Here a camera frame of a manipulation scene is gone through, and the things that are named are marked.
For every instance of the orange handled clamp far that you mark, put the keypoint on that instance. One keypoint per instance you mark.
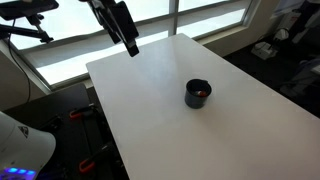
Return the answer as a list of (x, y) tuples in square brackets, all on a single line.
[(80, 112)]

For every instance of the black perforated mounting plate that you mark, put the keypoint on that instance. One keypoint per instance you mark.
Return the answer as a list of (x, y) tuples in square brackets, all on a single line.
[(77, 140)]

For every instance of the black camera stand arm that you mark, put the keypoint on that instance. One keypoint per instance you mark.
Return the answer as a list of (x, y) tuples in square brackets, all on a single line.
[(34, 20)]

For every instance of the red capped marker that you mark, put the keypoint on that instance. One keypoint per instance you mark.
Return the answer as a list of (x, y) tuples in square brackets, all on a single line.
[(201, 93)]

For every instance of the black camera on stand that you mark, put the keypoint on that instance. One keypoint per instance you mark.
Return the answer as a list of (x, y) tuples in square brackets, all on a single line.
[(17, 9)]

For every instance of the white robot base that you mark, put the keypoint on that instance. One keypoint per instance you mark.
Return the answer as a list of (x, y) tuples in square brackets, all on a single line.
[(24, 151)]

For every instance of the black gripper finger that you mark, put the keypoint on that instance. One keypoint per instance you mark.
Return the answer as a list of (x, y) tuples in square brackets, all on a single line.
[(132, 48)]

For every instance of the orange handled clamp near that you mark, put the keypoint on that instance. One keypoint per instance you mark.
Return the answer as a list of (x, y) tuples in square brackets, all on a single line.
[(89, 164)]

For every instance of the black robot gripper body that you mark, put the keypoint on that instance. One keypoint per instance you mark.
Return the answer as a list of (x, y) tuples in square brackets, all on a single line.
[(116, 19)]

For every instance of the orange handled clamp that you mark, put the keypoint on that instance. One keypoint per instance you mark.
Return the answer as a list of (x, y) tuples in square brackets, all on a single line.
[(89, 164), (80, 112)]

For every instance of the white box on floor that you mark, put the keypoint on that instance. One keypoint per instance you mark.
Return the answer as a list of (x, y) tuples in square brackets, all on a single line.
[(263, 50)]

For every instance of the dark green enamel mug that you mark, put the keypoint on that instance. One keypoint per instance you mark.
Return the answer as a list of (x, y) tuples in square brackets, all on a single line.
[(191, 99)]

